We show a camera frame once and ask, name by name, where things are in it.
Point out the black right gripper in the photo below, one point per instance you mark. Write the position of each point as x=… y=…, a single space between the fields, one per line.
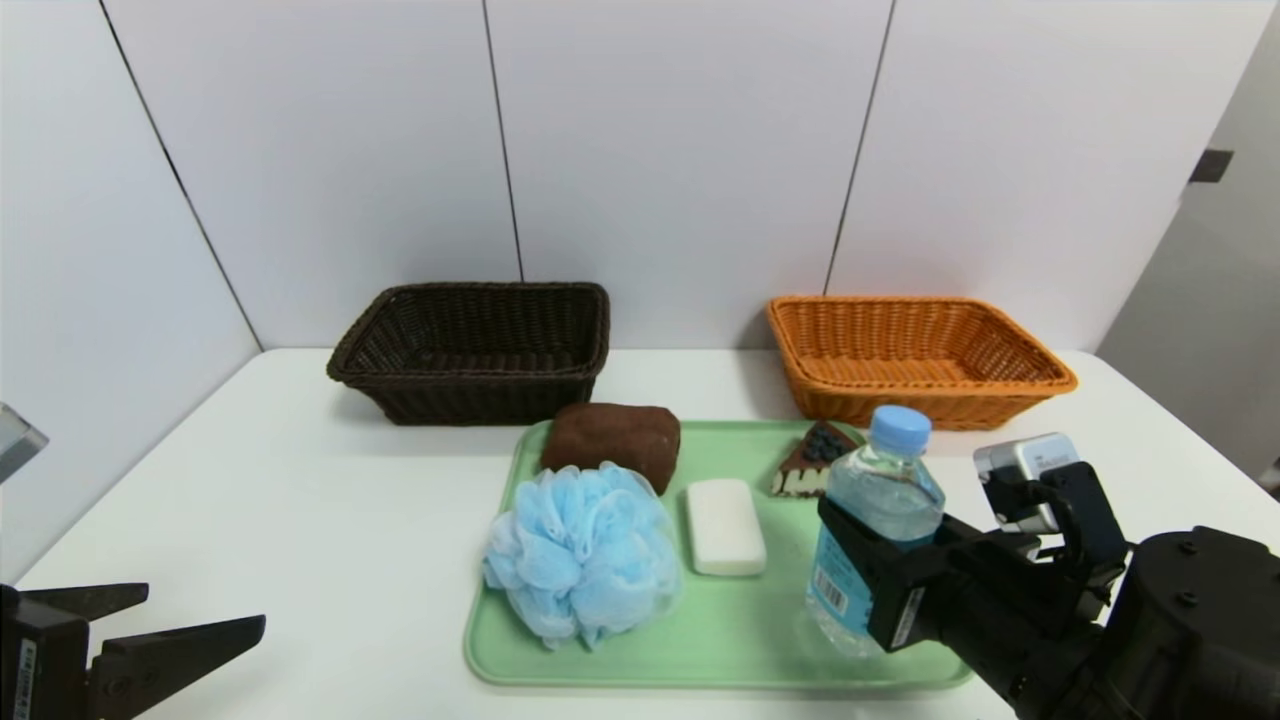
x=900 y=612

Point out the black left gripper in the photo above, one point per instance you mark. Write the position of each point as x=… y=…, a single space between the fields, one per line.
x=38 y=645

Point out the clear water bottle blue cap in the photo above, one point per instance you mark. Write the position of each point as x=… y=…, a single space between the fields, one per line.
x=890 y=490

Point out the chocolate blueberry cake slice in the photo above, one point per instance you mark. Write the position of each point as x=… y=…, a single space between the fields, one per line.
x=805 y=470

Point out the white soap bar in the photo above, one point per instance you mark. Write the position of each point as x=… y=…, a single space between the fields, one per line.
x=725 y=525

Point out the light blue mesh bath loofah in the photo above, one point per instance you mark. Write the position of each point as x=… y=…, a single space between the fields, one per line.
x=585 y=555

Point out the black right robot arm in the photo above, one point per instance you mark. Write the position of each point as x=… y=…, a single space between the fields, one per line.
x=1190 y=630

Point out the orange wicker basket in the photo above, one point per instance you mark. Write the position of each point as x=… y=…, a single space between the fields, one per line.
x=920 y=400

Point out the dark brown wicker basket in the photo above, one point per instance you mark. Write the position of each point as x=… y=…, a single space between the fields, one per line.
x=470 y=390

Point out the light green plastic tray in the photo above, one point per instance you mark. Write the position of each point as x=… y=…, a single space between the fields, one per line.
x=740 y=630

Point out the brown bread loaf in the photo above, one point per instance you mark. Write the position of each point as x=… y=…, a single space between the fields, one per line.
x=610 y=435

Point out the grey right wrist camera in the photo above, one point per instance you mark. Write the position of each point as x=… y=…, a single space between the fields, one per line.
x=1025 y=460

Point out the dark wall fitting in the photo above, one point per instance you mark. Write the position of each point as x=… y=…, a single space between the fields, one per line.
x=1210 y=166

